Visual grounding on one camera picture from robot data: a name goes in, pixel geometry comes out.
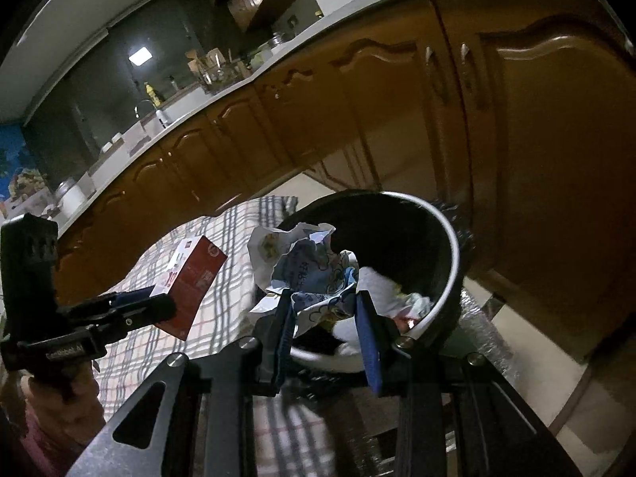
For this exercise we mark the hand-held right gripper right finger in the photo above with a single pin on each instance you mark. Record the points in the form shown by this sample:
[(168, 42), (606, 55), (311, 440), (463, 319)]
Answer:
[(370, 348)]

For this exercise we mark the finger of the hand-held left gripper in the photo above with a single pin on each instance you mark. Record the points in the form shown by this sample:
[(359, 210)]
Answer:
[(114, 302), (144, 313)]

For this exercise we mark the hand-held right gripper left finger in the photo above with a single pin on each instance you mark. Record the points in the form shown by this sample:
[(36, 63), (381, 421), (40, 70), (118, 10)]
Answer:
[(285, 338)]

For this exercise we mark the red and white box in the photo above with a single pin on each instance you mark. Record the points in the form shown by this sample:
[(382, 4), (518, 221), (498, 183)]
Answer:
[(196, 278)]

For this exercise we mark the cartoon print paper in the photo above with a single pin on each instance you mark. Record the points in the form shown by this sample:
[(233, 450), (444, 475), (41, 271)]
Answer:
[(308, 268)]

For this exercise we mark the white bin with black bag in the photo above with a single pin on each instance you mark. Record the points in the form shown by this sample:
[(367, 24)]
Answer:
[(397, 228)]

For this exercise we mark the person's left hand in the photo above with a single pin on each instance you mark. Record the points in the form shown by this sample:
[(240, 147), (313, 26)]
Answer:
[(74, 417)]

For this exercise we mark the plaid tablecloth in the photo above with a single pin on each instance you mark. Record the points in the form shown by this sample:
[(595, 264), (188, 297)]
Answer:
[(149, 357)]

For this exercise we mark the coloured crumpled wrapper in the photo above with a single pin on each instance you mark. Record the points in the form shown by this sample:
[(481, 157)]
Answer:
[(413, 308)]

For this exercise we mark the white tissue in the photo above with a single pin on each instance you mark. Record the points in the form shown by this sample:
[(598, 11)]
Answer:
[(380, 288)]

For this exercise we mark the white canister with metal lid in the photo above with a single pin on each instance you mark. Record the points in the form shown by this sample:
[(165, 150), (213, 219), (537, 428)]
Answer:
[(72, 196)]

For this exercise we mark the silver foil mat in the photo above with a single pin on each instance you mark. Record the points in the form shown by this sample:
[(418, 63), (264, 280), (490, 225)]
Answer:
[(482, 318)]

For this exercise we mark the dark kitchen window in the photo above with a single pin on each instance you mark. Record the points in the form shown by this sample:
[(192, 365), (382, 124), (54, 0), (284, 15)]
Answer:
[(89, 104)]

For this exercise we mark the white soap dispenser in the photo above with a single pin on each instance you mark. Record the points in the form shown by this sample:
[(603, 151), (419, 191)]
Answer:
[(164, 117)]

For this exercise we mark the metal faucet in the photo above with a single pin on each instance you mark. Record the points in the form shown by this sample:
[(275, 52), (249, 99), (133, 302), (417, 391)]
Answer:
[(143, 108)]

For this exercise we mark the white kitchen countertop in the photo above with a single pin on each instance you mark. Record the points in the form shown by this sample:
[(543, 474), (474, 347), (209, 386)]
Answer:
[(184, 104)]

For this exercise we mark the yellow bottle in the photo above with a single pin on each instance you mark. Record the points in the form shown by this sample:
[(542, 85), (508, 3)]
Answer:
[(152, 94)]

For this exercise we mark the wooden kitchen cabinets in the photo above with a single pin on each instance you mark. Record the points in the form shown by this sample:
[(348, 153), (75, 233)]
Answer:
[(397, 109)]

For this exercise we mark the dish rack with boards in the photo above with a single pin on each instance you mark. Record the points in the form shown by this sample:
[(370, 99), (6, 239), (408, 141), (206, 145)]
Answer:
[(216, 69)]

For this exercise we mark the blue wall poster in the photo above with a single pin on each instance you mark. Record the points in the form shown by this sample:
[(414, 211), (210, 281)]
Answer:
[(20, 169)]

